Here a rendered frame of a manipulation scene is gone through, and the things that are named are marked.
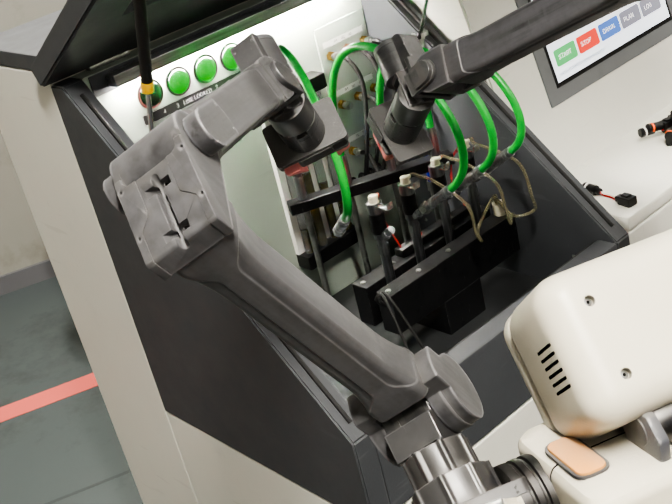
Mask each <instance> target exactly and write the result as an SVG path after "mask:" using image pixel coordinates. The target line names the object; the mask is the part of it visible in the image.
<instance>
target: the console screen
mask: <svg viewBox="0 0 672 504"><path fill-rule="evenodd" d="M531 1H532V0H515V3H516V6H517V9H518V8H520V7H522V6H523V5H525V4H527V3H529V2H531ZM671 35H672V0H642V1H638V2H634V3H632V4H629V5H627V6H625V7H623V8H621V9H619V10H617V11H614V12H612V13H610V14H608V15H607V16H605V17H603V18H601V19H599V20H597V21H595V22H593V23H591V24H589V25H587V26H585V27H583V28H581V29H579V30H577V31H575V32H573V33H571V34H569V35H567V36H565V37H563V38H561V39H559V40H557V41H555V42H553V43H551V44H549V45H547V46H545V47H543V48H541V49H539V50H537V51H535V52H533V56H534V59H535V62H536V65H537V68H538V70H539V73H540V76H541V79H542V82H543V85H544V88H545V91H546V94H547V97H548V100H549V103H550V105H551V108H554V107H556V106H557V105H559V104H560V103H562V102H564V101H565V100H567V99H569V98H570V97H572V96H573V95H575V94H577V93H578V92H580V91H581V90H583V89H585V88H586V87H588V86H590V85H591V84H593V83H594V82H596V81H598V80H599V79H601V78H603V77H604V76H606V75H607V74H609V73H611V72H612V71H614V70H615V69H617V68H619V67H620V66H622V65H624V64H625V63H627V62H628V61H630V60H632V59H633V58H635V57H637V56H638V55H640V54H641V53H643V52H645V51H646V50H648V49H649V48H651V47H653V46H654V45H656V44H658V43H659V42H661V41H662V40H664V39H666V38H667V37H669V36H671Z"/></svg>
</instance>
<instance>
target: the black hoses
mask: <svg viewBox="0 0 672 504"><path fill-rule="evenodd" d="M381 42H382V41H381V40H380V39H377V38H374V39H372V43H377V44H380V43H381ZM359 51H361V52H362V53H363V54H364V55H365V56H366V57H367V58H368V59H369V60H370V61H371V63H372V64H373V66H374V68H375V70H376V74H378V69H379V67H378V64H377V62H376V60H375V59H374V58H373V56H372V55H371V54H370V53H369V52H368V51H365V50H359ZM344 60H345V61H346V62H347V63H348V64H349V65H350V66H351V67H352V68H353V69H354V71H355V72H356V74H357V76H358V78H359V81H360V84H361V89H362V96H363V106H364V125H365V150H361V152H360V154H362V155H365V161H364V173H363V172H360V173H359V175H358V178H360V177H363V176H366V175H369V174H372V173H375V172H378V171H381V170H384V169H386V161H385V159H384V158H383V161H382V166H381V164H380V163H378V160H379V151H380V149H379V147H378V145H377V143H376V146H375V156H374V158H373V156H372V155H371V154H370V153H369V125H368V123H367V121H366V120H367V117H368V99H371V100H372V101H373V102H374V103H375V104H376V106H377V103H376V97H375V96H373V95H367V91H366V86H365V81H364V78H363V75H362V74H361V72H360V70H359V68H358V67H357V66H356V64H355V63H354V62H353V61H352V60H351V59H350V58H349V57H348V56H347V57H346V58H345V59H344ZM369 160H370V162H371V164H372V166H373V169H372V168H370V167H369Z"/></svg>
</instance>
